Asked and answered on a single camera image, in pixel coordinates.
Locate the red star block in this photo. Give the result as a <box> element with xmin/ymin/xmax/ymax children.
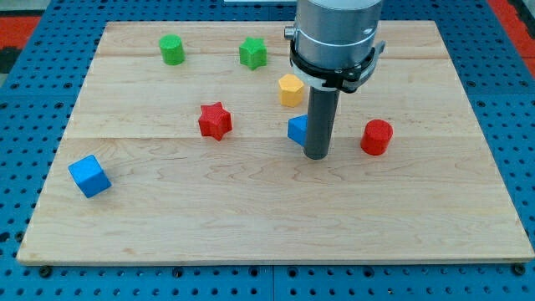
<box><xmin>198</xmin><ymin>102</ymin><xmax>232</xmax><ymax>141</ymax></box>

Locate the wooden board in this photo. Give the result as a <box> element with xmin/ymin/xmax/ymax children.
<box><xmin>17</xmin><ymin>21</ymin><xmax>534</xmax><ymax>266</ymax></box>

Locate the green star block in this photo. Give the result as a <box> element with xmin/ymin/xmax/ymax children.
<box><xmin>239</xmin><ymin>37</ymin><xmax>268</xmax><ymax>70</ymax></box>

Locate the yellow hexagon block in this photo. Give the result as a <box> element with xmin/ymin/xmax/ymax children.
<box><xmin>278</xmin><ymin>74</ymin><xmax>304</xmax><ymax>107</ymax></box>

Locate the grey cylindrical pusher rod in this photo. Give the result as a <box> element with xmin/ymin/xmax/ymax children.
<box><xmin>303</xmin><ymin>87</ymin><xmax>339</xmax><ymax>160</ymax></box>

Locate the black clamp ring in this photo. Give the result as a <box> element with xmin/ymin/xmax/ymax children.
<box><xmin>288</xmin><ymin>39</ymin><xmax>386</xmax><ymax>94</ymax></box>

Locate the blue cube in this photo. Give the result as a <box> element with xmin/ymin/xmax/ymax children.
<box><xmin>68</xmin><ymin>155</ymin><xmax>112</xmax><ymax>198</ymax></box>

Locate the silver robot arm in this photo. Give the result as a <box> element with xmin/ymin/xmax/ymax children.
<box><xmin>284</xmin><ymin>0</ymin><xmax>383</xmax><ymax>69</ymax></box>

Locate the green cylinder block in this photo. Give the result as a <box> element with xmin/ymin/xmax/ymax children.
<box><xmin>159</xmin><ymin>34</ymin><xmax>186</xmax><ymax>65</ymax></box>

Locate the red cylinder block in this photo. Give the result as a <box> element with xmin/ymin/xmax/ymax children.
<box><xmin>360</xmin><ymin>120</ymin><xmax>394</xmax><ymax>156</ymax></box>

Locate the blue pentagon block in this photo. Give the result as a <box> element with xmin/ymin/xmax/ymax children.
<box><xmin>287</xmin><ymin>115</ymin><xmax>308</xmax><ymax>146</ymax></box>

